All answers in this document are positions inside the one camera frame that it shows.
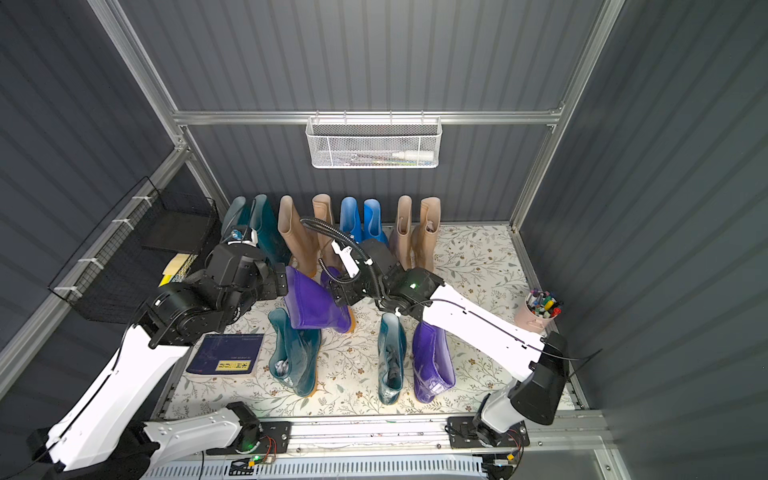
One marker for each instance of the yellow sticky notes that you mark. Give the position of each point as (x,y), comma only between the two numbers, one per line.
(177,268)

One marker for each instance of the dark green boot far left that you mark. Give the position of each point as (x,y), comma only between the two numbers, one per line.
(237,214)

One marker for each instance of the blue rain boot front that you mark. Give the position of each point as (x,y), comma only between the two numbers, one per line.
(350,222)

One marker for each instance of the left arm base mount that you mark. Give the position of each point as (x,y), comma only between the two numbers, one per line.
(270,437)

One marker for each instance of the dark blue notebook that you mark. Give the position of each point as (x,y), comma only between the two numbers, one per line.
(226,354)

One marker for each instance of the blue rain boot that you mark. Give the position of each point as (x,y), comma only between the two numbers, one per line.
(372,227)
(350,222)

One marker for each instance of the dark green boot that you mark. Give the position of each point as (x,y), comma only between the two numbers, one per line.
(392,346)
(263,223)
(237,214)
(294,361)

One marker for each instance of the pink pen cup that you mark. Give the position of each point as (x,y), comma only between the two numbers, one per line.
(537,311)

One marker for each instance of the white wire wall basket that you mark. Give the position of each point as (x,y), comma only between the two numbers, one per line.
(374,141)

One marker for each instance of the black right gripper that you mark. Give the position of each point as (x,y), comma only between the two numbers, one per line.
(346,291)

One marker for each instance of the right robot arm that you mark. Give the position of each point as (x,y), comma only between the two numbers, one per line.
(536,364)

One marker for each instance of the blue rain boot back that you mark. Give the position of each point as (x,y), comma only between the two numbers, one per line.
(372,227)

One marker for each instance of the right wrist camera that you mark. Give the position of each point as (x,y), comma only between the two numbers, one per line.
(345,255)

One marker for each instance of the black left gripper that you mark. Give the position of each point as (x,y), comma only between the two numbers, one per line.
(276,280)

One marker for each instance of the purple boot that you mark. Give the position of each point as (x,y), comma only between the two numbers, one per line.
(311,307)
(433,368)

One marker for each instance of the dark green front boot right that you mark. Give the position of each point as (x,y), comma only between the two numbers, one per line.
(392,346)

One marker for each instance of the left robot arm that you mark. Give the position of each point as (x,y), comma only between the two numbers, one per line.
(99,437)

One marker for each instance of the black wire side basket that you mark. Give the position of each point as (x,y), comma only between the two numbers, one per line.
(112,272)

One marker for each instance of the dark green boot back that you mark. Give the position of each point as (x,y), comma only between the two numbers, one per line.
(263,223)

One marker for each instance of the dark green front boot left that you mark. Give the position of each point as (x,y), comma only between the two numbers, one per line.
(294,361)

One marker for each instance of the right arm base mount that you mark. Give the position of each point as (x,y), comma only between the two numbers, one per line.
(467,432)

